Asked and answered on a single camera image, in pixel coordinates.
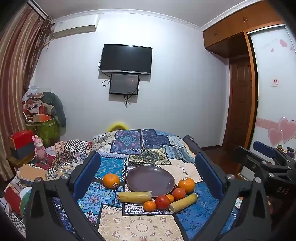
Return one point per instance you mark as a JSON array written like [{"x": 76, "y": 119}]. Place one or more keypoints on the white and green round object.
[{"x": 25, "y": 200}]

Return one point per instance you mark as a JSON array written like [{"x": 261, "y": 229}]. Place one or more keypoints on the small tangerine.
[
  {"x": 170, "y": 198},
  {"x": 149, "y": 206}
]

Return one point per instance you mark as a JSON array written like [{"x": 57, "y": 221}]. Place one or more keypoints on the brown wooden door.
[{"x": 240, "y": 104}]

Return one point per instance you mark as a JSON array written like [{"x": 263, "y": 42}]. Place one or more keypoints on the red and white door sticker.
[{"x": 275, "y": 82}]

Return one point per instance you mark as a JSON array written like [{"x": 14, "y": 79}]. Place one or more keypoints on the dark grey box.
[{"x": 23, "y": 151}]

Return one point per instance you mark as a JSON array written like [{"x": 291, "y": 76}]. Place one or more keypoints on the dark cloth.
[{"x": 191, "y": 142}]

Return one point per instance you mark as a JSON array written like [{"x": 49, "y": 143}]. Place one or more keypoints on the patchwork printed blanket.
[{"x": 138, "y": 224}]

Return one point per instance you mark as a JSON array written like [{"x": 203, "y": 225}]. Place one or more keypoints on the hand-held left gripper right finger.
[{"x": 209, "y": 174}]

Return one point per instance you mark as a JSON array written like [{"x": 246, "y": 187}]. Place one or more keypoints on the black wall television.
[{"x": 126, "y": 58}]

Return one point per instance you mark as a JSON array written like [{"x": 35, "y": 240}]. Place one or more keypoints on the yellow round object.
[{"x": 118, "y": 126}]

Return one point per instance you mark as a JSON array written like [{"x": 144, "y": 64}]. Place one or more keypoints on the wooden overhead cabinet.
[{"x": 231, "y": 30}]

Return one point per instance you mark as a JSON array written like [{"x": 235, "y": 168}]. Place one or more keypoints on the flat cardboard box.
[{"x": 32, "y": 173}]

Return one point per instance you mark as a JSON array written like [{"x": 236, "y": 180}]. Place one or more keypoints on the yellow banana half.
[
  {"x": 135, "y": 197},
  {"x": 183, "y": 202}
]

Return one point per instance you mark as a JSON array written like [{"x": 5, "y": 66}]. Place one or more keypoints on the small black wall monitor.
[{"x": 123, "y": 83}]

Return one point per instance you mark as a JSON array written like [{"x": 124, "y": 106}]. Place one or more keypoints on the large orange with sticker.
[
  {"x": 111, "y": 180},
  {"x": 186, "y": 185}
]

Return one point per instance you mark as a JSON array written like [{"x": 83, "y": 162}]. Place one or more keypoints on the grey plush pillow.
[{"x": 56, "y": 104}]

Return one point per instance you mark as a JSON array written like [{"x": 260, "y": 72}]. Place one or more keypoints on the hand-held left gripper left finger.
[{"x": 86, "y": 172}]

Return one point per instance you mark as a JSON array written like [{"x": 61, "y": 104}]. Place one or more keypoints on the small jar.
[
  {"x": 280, "y": 147},
  {"x": 290, "y": 150}
]

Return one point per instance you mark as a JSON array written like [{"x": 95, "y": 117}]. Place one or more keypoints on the pink rabbit toy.
[{"x": 38, "y": 148}]

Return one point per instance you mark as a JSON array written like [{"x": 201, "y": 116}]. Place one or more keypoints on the red gift box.
[{"x": 20, "y": 138}]

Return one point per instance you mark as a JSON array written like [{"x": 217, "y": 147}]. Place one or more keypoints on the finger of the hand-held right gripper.
[
  {"x": 245, "y": 157},
  {"x": 263, "y": 147}
]

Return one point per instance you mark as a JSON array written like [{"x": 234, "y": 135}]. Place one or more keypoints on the striped brown curtain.
[{"x": 16, "y": 58}]

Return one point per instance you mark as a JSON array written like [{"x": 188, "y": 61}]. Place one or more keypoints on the wooden nightstand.
[{"x": 18, "y": 165}]

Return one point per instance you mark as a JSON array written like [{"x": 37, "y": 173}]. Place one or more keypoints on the red tomato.
[
  {"x": 178, "y": 194},
  {"x": 162, "y": 202}
]

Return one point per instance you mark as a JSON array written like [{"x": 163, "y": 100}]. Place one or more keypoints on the dark purple plate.
[{"x": 150, "y": 180}]

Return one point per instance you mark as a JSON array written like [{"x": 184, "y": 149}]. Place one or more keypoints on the white heart-print sliding door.
[{"x": 270, "y": 58}]

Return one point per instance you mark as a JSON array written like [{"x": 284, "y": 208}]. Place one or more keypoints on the white air conditioner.
[{"x": 74, "y": 25}]

